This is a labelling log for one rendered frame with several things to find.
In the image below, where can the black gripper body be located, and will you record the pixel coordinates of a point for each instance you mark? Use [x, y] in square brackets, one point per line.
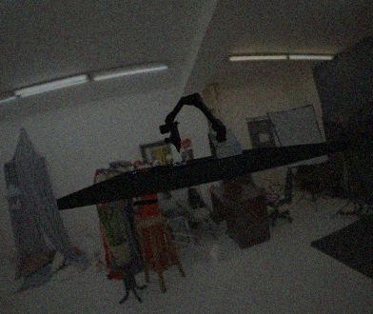
[175, 137]

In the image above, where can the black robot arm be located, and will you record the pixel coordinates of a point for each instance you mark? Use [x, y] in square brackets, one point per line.
[197, 101]

